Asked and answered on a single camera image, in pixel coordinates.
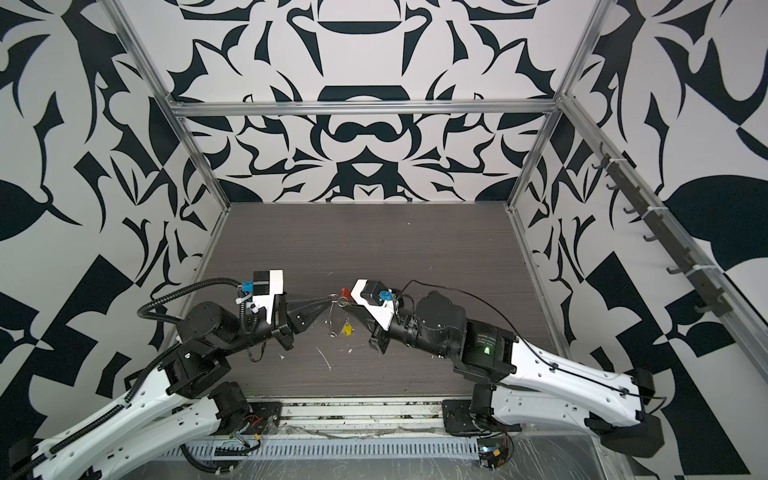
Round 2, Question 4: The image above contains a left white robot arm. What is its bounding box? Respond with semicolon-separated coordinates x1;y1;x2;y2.
9;294;332;479

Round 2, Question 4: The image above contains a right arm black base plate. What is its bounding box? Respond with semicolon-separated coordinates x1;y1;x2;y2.
441;399;491;437

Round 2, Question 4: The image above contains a right aluminium corner post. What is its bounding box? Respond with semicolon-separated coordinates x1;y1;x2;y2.
506;0;616;212

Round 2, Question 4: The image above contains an aluminium corner post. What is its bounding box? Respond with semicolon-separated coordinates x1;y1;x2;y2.
506;0;616;212
99;0;231;211

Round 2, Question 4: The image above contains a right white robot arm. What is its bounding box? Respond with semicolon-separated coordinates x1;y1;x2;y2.
341;287;664;458

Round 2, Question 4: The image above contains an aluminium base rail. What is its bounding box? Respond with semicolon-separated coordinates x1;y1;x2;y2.
250;395;471;438

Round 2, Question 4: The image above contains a white slotted cable duct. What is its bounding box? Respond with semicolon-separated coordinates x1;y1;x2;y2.
188;437;479;462

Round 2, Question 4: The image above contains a green lit circuit board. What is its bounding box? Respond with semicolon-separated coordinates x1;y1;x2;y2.
477;435;514;470

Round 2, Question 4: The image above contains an aluminium horizontal frame bar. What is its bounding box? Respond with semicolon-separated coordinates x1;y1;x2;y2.
170;99;556;118

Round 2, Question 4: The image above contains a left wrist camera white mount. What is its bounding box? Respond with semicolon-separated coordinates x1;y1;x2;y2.
236;270;284;326

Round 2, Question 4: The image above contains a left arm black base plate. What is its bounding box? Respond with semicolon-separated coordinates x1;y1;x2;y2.
246;400;283;435

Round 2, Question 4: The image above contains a grey wall hook rack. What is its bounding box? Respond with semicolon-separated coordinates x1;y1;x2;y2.
594;146;733;317

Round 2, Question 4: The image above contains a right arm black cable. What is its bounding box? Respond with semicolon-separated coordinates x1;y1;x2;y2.
398;278;668;415

